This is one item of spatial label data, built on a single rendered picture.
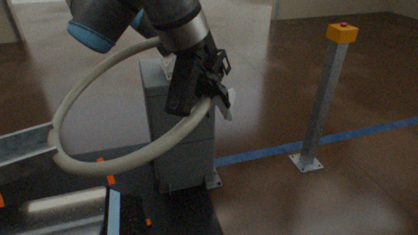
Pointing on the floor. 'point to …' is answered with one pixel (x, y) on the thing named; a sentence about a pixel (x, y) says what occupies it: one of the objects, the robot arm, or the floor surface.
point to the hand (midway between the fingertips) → (216, 117)
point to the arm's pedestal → (188, 144)
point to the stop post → (324, 95)
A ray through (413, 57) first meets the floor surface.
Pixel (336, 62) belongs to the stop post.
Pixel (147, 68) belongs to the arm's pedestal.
